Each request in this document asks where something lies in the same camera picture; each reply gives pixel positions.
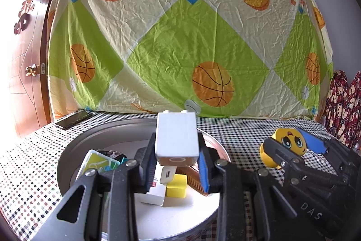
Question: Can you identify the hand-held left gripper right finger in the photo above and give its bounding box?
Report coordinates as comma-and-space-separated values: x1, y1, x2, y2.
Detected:
196, 134, 299, 241

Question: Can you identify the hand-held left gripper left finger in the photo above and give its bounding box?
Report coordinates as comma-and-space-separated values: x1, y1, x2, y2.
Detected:
39, 132, 158, 241

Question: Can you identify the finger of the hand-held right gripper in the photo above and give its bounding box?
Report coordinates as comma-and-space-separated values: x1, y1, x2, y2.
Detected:
263, 139, 306, 171
297, 128, 343, 158

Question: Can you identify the copper framed picture box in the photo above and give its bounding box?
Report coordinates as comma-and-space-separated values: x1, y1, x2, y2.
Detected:
175, 166, 211, 197

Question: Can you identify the yellow face toy block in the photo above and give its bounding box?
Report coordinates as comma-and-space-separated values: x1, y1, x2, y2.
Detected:
259, 128, 308, 168

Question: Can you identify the white box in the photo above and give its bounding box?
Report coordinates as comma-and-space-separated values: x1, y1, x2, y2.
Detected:
139, 165, 167, 207

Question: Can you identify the yellow cube block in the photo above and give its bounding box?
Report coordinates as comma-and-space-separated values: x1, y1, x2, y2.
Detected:
166, 174, 188, 199

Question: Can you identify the white charger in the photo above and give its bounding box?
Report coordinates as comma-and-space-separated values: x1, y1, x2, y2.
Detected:
155, 110, 201, 166

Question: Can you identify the round metal tin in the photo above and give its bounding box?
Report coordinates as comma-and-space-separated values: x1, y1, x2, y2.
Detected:
56, 119, 229, 241

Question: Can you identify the red plaid bear-print cloth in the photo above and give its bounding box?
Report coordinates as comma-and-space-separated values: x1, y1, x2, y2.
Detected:
317, 70, 361, 151

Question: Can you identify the black smartphone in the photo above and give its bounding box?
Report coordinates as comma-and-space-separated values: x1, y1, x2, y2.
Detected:
55, 110, 93, 130

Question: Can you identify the checked cloth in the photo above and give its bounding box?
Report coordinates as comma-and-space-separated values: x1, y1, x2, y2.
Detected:
0, 110, 361, 241

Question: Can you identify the brown wooden door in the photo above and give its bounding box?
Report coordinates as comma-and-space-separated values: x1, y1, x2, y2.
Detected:
0, 0, 81, 140

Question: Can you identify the green ball-print sheet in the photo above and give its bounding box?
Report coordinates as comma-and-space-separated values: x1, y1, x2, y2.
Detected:
46, 0, 335, 121

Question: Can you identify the brass door knob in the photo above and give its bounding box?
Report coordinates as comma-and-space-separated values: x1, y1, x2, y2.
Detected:
25, 64, 39, 77

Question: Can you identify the door ornament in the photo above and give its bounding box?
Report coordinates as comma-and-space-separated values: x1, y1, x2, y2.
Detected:
14, 0, 37, 34

